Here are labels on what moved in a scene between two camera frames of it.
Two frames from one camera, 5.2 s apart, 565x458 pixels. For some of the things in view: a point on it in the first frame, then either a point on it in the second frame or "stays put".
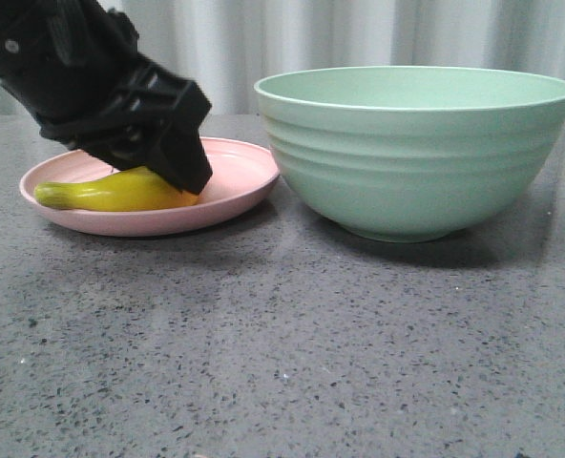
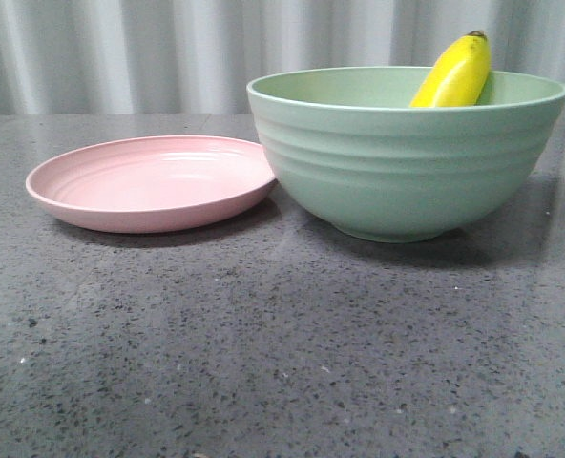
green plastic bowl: (412, 154) stays put
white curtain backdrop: (221, 48) stays put
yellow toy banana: (135, 190) to (458, 75)
